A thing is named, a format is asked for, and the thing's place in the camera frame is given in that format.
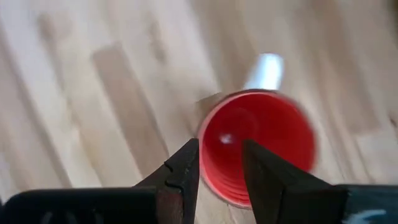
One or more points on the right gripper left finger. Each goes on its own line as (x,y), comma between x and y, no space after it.
(124,205)

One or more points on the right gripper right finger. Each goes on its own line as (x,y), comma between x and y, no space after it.
(311,202)

